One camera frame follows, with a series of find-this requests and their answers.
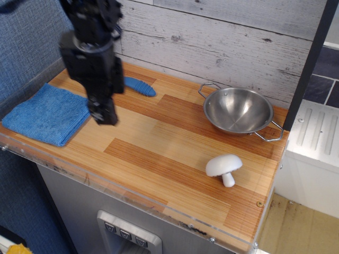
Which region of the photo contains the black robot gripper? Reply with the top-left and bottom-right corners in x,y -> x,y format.
59,31 -> 124,125

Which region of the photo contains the white toy mushroom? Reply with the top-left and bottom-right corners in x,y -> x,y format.
205,154 -> 243,187

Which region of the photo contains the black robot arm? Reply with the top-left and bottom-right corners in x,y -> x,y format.
59,1 -> 124,125

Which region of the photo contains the blue folded cloth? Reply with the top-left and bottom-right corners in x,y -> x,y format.
2,83 -> 90,147

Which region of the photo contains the silver dispenser button panel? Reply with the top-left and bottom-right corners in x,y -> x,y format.
97,210 -> 163,253

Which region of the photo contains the yellow object bottom left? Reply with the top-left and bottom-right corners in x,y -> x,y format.
7,244 -> 33,254

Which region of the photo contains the white toy sink unit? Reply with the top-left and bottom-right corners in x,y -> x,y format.
274,100 -> 338,217

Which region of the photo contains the blue-handled metal spork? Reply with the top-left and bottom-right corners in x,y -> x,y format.
124,77 -> 156,97

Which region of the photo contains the small steel two-handled pan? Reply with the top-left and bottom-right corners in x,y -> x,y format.
198,83 -> 284,142

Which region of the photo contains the dark right shelf post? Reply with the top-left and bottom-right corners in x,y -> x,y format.
283,0 -> 338,131

